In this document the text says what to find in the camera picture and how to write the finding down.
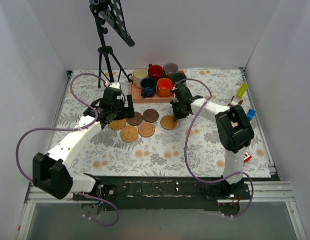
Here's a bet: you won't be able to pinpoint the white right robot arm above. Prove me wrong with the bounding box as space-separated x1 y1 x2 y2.
170 83 255 199

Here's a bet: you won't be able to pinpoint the pink serving tray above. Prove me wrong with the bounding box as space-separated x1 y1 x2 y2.
129 74 173 104

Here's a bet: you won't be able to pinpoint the dark blue mug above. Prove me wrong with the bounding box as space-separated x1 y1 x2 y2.
140 77 157 98

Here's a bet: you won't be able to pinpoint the toy brick car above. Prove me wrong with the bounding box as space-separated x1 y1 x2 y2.
228 83 248 107

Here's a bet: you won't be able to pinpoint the cream enamel mug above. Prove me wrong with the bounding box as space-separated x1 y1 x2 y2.
128 68 149 89

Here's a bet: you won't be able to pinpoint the dark green mug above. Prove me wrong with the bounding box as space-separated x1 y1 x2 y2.
171 72 187 86

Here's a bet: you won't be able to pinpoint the black music stand tripod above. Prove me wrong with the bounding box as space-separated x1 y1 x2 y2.
89 0 135 83

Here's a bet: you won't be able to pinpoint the red toy brick window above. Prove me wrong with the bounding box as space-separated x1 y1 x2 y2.
244 152 252 163

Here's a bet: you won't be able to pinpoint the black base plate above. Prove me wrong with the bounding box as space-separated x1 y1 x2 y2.
39 174 280 212

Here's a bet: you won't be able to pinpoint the red mug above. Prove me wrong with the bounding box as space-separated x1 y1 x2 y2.
148 63 164 81

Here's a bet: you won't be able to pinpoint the dark wooden coaster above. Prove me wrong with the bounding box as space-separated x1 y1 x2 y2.
127 111 143 126
142 108 159 123

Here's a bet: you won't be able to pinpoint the woven cork coaster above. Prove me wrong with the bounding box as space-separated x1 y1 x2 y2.
108 119 127 131
120 125 138 143

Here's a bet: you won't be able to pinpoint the grey lilac mug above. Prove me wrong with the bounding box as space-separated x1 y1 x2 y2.
163 62 179 79

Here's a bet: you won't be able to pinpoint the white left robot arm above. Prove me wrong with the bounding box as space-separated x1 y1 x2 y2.
32 82 134 200

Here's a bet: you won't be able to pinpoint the light wooden coaster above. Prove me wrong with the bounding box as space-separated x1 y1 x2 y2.
160 115 177 130
138 122 155 138

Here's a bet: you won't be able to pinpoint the blue green toy bricks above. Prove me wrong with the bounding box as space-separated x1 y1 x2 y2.
246 108 256 121

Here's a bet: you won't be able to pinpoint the orange mug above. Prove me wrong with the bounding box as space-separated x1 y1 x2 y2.
157 78 173 98

